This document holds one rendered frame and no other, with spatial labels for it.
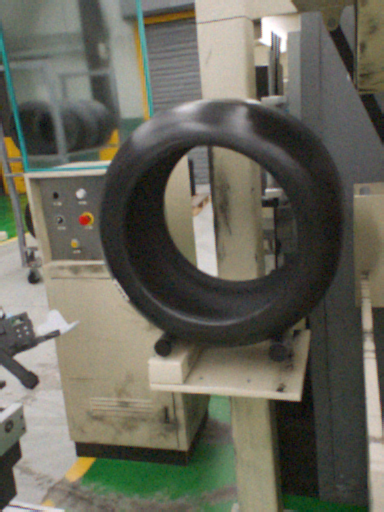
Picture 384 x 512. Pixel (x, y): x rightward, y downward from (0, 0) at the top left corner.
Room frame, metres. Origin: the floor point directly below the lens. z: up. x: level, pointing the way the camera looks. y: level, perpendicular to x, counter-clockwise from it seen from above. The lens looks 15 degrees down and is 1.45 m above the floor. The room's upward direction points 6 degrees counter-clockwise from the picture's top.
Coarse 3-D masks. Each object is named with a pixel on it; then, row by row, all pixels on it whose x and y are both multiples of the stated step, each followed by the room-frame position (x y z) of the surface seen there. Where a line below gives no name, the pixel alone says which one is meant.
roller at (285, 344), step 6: (288, 330) 1.20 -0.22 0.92; (276, 336) 1.16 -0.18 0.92; (282, 336) 1.16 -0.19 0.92; (288, 336) 1.18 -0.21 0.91; (270, 342) 1.16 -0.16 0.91; (276, 342) 1.13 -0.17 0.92; (282, 342) 1.13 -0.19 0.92; (288, 342) 1.15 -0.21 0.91; (270, 348) 1.12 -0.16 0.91; (276, 348) 1.12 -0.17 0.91; (282, 348) 1.11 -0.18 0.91; (288, 348) 1.13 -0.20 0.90; (270, 354) 1.12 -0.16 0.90; (276, 354) 1.12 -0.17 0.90; (282, 354) 1.11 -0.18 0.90; (276, 360) 1.12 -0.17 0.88; (282, 360) 1.12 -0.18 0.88
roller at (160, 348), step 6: (162, 336) 1.23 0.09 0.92; (168, 336) 1.23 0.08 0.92; (156, 342) 1.21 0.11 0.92; (162, 342) 1.20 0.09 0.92; (168, 342) 1.20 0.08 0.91; (174, 342) 1.23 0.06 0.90; (156, 348) 1.21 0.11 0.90; (162, 348) 1.20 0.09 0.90; (168, 348) 1.20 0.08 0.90; (162, 354) 1.20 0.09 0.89; (168, 354) 1.20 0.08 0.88
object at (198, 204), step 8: (192, 160) 8.55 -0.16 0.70; (192, 168) 8.52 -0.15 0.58; (192, 176) 8.50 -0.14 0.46; (192, 184) 8.49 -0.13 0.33; (192, 192) 8.48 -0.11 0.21; (192, 200) 8.24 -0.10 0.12; (200, 200) 8.02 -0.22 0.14; (208, 200) 8.60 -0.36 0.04; (192, 208) 7.59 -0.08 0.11; (200, 208) 8.02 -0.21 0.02
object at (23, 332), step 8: (24, 312) 1.12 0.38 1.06; (8, 320) 1.11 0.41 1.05; (16, 320) 1.14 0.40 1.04; (24, 320) 1.12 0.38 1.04; (0, 328) 1.11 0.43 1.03; (8, 328) 1.10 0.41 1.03; (16, 328) 1.12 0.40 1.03; (24, 328) 1.12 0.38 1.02; (32, 328) 1.12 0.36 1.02; (0, 336) 1.11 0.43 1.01; (8, 336) 1.10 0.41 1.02; (16, 336) 1.10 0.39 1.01; (24, 336) 1.11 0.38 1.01; (32, 336) 1.12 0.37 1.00; (0, 344) 1.10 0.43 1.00; (8, 344) 1.11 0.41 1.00; (16, 344) 1.10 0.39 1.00; (8, 352) 1.10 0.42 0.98; (16, 352) 1.09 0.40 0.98
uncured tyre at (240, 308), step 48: (144, 144) 1.18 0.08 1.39; (192, 144) 1.14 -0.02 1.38; (240, 144) 1.11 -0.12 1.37; (288, 144) 1.11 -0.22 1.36; (144, 192) 1.47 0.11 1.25; (288, 192) 1.08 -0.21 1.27; (336, 192) 1.11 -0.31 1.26; (144, 240) 1.46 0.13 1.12; (336, 240) 1.09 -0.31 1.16; (144, 288) 1.20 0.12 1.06; (192, 288) 1.44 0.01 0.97; (240, 288) 1.40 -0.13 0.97; (288, 288) 1.09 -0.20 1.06; (192, 336) 1.16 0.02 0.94; (240, 336) 1.13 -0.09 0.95
